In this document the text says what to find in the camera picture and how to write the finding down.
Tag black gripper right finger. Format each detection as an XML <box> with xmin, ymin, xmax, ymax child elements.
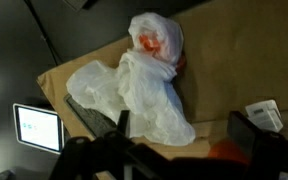
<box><xmin>226</xmin><ymin>110</ymin><xmax>269</xmax><ymax>165</ymax></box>

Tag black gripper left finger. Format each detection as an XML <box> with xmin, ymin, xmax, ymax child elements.
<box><xmin>116</xmin><ymin>109</ymin><xmax>132</xmax><ymax>140</ymax></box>

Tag orange plush toy with tag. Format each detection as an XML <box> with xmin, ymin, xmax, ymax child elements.
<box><xmin>208</xmin><ymin>98</ymin><xmax>285</xmax><ymax>167</ymax></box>

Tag large brown cardboard box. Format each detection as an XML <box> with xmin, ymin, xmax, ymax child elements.
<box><xmin>36</xmin><ymin>0</ymin><xmax>288</xmax><ymax>180</ymax></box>

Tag black felt whiteboard eraser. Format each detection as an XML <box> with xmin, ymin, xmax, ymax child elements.
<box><xmin>63</xmin><ymin>94</ymin><xmax>119</xmax><ymax>138</ymax></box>

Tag white crumpled plastic bag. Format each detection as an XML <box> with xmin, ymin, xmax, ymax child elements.
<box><xmin>65</xmin><ymin>12</ymin><xmax>197</xmax><ymax>147</ymax></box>

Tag lit tablet screen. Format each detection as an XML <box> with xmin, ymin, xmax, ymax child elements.
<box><xmin>12</xmin><ymin>102</ymin><xmax>66</xmax><ymax>156</ymax></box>

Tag thin black table cable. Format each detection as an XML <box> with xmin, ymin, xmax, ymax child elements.
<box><xmin>23</xmin><ymin>0</ymin><xmax>63</xmax><ymax>67</ymax></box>

